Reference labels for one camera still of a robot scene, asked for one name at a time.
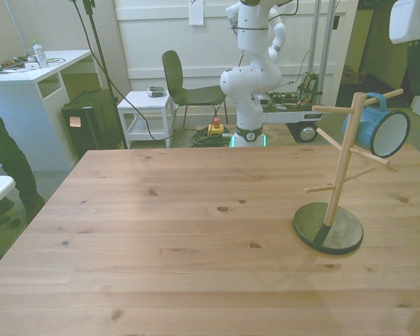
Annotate aluminium frame posts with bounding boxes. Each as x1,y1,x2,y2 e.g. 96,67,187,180
308,0,338,108

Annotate wooden mug tree black base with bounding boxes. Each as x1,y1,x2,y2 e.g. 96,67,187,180
293,88,405,256

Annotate wheeled robot cart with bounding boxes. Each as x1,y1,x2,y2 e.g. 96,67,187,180
253,71,325,144

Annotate dark shell chair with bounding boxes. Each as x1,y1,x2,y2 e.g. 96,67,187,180
161,50,228,129

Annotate coiled green black cables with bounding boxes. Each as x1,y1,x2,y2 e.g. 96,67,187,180
190,127,232,148

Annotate black camera stand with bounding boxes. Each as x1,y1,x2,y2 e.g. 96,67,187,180
82,0,129,150

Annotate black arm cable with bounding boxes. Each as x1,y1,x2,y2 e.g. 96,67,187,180
227,13,270,71

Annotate yellow red emergency stop button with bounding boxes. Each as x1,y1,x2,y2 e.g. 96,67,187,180
207,118,225,138

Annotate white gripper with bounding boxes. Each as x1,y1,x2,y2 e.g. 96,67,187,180
388,0,420,97

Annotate person's dark trouser leg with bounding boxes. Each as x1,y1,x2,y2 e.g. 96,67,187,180
0,87,47,218

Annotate long black cable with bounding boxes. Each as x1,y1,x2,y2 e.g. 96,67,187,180
69,0,197,142

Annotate white desk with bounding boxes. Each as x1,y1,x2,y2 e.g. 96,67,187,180
0,49,101,173

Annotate white side table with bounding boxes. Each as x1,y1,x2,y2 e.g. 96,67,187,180
117,90,176,149

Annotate white paper sheet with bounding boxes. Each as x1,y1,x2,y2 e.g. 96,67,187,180
188,0,206,26

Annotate black computer case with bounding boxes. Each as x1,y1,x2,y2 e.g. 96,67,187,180
61,90,125,159

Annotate pile of small tools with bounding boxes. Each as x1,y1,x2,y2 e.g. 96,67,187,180
0,55,26,74

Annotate black office chair base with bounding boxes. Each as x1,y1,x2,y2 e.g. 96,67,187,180
0,200,22,264

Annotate small grey device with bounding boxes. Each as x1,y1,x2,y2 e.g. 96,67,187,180
146,85,167,99

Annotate clear plastic bottle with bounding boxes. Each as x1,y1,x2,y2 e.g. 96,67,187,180
32,38,50,69

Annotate blue enamel mug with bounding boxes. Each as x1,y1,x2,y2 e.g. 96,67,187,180
342,91,412,158

